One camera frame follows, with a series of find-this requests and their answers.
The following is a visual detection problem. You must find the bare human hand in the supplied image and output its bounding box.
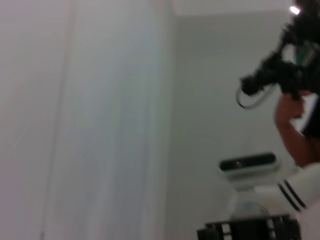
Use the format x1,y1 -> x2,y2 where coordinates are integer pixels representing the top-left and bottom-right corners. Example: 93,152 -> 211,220
273,89 -> 307,129

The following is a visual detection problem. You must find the dark navy clothing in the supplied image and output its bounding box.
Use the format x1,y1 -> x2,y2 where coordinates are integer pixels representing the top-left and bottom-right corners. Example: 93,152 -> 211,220
300,94 -> 320,139

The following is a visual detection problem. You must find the thin looped controller cable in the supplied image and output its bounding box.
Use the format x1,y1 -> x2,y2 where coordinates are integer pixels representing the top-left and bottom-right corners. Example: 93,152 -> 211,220
235,82 -> 276,110

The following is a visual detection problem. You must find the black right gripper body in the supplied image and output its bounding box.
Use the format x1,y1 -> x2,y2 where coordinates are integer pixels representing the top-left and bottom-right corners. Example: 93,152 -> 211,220
196,213 -> 302,240

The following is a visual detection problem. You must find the black handheld teleoperation controller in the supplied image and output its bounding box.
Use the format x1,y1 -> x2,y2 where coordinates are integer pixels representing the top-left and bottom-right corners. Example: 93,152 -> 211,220
239,0 -> 320,101

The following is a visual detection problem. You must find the bare human forearm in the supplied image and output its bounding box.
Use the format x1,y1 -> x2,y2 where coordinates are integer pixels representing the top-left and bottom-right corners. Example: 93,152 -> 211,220
274,117 -> 320,169

